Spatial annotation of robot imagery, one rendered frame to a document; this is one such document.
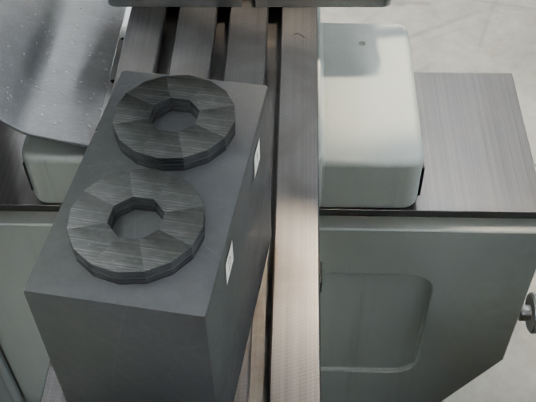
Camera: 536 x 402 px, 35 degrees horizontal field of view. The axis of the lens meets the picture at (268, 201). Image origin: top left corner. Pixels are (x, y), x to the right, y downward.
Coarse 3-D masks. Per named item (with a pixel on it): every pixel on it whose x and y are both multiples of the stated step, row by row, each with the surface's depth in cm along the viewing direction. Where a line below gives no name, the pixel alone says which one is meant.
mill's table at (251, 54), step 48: (144, 48) 99; (192, 48) 99; (240, 48) 99; (288, 48) 99; (288, 96) 93; (288, 144) 88; (288, 192) 84; (288, 240) 80; (288, 288) 76; (288, 336) 73; (48, 384) 70; (240, 384) 70; (288, 384) 70
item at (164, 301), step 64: (128, 128) 61; (192, 128) 61; (256, 128) 63; (128, 192) 57; (192, 192) 57; (256, 192) 66; (64, 256) 55; (128, 256) 53; (192, 256) 55; (256, 256) 71; (64, 320) 55; (128, 320) 54; (192, 320) 52; (64, 384) 62; (128, 384) 60; (192, 384) 58
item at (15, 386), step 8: (0, 352) 134; (0, 360) 135; (0, 368) 136; (8, 368) 138; (0, 376) 137; (8, 376) 139; (0, 384) 137; (8, 384) 140; (16, 384) 142; (0, 392) 138; (8, 392) 141; (16, 392) 143; (0, 400) 139; (8, 400) 141; (16, 400) 144
